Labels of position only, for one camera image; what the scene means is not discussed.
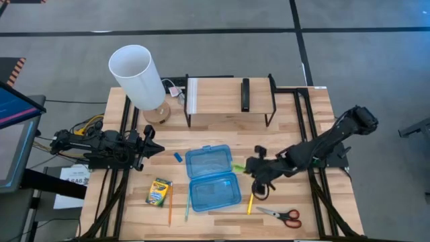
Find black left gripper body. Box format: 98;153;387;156
129;129;151;172

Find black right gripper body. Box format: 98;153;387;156
247;155;280;195

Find blue plastic pencil case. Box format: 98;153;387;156
184;144;243;213

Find red handled scissors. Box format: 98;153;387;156
255;206;302;229

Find yellow green crayon box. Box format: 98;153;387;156
144;177;173;208

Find orange pencil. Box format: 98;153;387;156
167;183;174;227

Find teal pencil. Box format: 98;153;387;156
184;193;191;223

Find black stapler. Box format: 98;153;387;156
241;77;251;113

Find wooden shelf black metal legs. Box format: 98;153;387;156
183;73;278;128

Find white shade wooden base lamp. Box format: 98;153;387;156
107;44;172;126

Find white printed paper sheet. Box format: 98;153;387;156
52;163;91;210

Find black monitor stand foot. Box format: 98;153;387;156
19;167;87;200

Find grey screen monitor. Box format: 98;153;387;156
0;116;43;195

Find blue screen monitor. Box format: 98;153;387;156
0;80;47;130

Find black orange striped mat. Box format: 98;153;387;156
0;56;27;88

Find grey metal stand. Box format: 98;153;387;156
398;117;430;138

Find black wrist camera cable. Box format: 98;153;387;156
251;179;270;202

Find yellow cable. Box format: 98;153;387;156
72;114;105;137

